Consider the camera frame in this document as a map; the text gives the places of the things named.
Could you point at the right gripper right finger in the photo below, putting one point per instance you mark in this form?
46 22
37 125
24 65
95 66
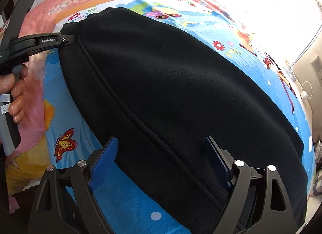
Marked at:
257 193

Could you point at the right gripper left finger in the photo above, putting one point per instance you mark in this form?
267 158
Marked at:
65 202

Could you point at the black pants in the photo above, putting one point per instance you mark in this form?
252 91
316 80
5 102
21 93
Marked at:
160 92

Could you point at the person left hand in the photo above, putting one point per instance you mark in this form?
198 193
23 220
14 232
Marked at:
17 89

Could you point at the pink floral quilt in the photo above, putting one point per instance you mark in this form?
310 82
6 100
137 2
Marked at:
25 167

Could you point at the colourful cartoon bed sheet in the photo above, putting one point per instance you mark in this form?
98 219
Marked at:
126 207

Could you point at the white charger with cable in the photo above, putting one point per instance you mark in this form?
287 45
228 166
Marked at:
304 94

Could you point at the wall socket plate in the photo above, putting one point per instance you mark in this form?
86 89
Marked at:
317 65

